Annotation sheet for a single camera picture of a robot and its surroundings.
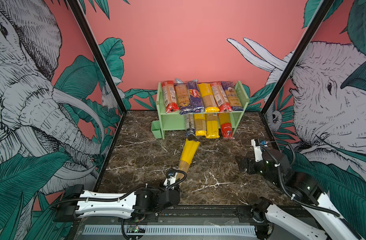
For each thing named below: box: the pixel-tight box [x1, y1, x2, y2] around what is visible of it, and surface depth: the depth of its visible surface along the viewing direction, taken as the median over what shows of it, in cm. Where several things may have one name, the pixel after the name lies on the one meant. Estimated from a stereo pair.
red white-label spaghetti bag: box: [161, 80, 180, 114], surface depth 86 cm
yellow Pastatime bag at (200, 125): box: [194, 113, 207, 137], surface depth 95 cm
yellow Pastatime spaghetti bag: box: [197, 83, 220, 113], surface depth 88 cm
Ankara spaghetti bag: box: [221, 81, 244, 111], surface depth 90 cm
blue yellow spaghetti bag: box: [174, 78, 194, 115], surface depth 87 cm
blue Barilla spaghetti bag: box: [187, 79, 205, 113], surface depth 86 cm
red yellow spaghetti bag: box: [219, 113, 235, 140], surface depth 92 cm
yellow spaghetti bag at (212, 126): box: [205, 113, 220, 139], surface depth 95 cm
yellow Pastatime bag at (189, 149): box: [176, 138, 201, 181], surface depth 84 cm
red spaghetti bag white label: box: [210, 81, 233, 113], surface depth 87 cm
